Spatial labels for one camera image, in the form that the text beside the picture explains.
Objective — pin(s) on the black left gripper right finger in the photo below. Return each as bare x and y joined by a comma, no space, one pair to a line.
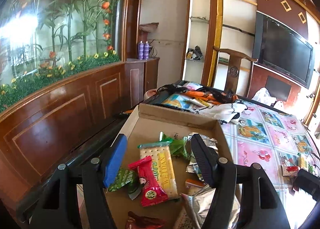
260,205

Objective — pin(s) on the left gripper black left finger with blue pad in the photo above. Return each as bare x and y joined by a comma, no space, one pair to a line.
58,205

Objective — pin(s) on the red white snack packet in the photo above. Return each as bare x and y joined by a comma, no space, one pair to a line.
290,171

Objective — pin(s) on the silver foil snack packet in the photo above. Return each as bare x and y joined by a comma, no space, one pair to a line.
197,204

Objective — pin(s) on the dark red snack packet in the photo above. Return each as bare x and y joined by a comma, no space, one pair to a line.
141,222

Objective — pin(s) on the red long snack packet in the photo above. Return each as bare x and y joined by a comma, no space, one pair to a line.
148,182

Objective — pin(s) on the yellow cracker packet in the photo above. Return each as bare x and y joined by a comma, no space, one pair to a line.
162,166

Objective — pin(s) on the green white cracker packet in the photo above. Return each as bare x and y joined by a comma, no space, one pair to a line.
303,162

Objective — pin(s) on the purple rimmed eyeglasses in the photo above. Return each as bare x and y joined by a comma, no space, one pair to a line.
310,152

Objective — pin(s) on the colourful patterned tablecloth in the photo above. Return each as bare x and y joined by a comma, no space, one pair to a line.
272,138

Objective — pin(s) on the orange snack packet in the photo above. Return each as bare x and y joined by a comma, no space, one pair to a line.
190,184

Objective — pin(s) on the small green snack packet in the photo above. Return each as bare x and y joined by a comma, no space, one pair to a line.
127,179

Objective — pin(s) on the wooden cabinet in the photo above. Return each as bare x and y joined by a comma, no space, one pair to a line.
46,126

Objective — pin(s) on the white plastic bag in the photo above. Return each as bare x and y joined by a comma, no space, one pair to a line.
263,96

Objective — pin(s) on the cardboard box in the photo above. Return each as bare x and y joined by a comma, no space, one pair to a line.
158,136

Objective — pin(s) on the black white cloth bag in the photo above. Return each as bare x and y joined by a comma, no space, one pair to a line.
223,107

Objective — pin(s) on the wooden chair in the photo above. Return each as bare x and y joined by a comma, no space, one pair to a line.
235,58

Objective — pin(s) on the black flat television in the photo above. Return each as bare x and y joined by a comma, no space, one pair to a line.
282,50

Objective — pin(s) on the left purple bottle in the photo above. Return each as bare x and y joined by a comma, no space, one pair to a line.
140,55

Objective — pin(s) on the purple bottle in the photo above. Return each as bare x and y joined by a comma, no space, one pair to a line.
140,55
146,50

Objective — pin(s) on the right purple bottle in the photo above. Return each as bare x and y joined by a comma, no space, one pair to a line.
146,50

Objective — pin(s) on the flower mural panel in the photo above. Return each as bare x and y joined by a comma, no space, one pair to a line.
45,41

